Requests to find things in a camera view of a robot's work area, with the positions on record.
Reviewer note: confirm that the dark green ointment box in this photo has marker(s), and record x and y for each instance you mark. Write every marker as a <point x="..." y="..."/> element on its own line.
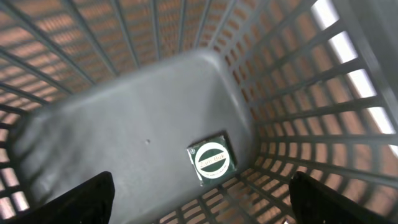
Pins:
<point x="212" y="158"/>

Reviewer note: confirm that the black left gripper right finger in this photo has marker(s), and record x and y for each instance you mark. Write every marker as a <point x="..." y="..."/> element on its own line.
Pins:
<point x="315" y="203"/>

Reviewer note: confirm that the dark grey plastic basket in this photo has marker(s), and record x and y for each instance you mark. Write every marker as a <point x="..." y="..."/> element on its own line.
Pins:
<point x="127" y="86"/>

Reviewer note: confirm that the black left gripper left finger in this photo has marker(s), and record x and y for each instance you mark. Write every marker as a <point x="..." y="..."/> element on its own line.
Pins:
<point x="89" y="203"/>

